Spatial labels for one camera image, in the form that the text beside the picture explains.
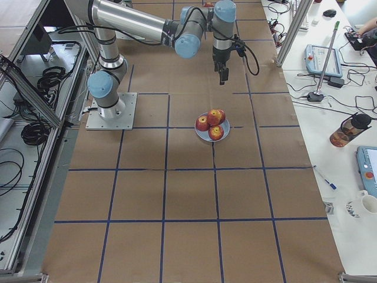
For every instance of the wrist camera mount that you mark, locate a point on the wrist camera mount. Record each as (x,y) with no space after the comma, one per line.
(239,46)

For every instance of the black power adapter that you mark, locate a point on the black power adapter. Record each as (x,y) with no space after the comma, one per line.
(336,82)

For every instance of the blue white pen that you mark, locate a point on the blue white pen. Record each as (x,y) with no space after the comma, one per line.
(330,183)

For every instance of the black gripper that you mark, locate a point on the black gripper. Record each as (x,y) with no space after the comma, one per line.
(220,56)

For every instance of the yellow-red apple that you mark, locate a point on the yellow-red apple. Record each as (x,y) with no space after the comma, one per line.
(214,117)

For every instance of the glass tea jug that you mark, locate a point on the glass tea jug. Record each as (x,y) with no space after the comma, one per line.
(349,129)

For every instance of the light blue plate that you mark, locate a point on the light blue plate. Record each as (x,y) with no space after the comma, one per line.
(204,134)

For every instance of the aluminium frame post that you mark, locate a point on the aluminium frame post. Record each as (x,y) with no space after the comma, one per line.
(301,12)

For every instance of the white mug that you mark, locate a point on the white mug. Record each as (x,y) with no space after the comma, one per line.
(363,205)

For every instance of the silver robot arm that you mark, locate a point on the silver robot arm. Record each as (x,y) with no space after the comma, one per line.
(109,17)

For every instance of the black computer mouse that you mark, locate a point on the black computer mouse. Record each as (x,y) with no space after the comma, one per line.
(330,13)

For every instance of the red apple on plate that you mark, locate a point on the red apple on plate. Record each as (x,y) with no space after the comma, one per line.
(223,116)
(202,123)
(216,132)

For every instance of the blue teach pendant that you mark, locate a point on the blue teach pendant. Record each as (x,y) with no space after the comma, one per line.
(366,158)
(315,57)

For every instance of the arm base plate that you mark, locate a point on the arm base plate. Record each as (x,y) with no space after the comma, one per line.
(118,117)

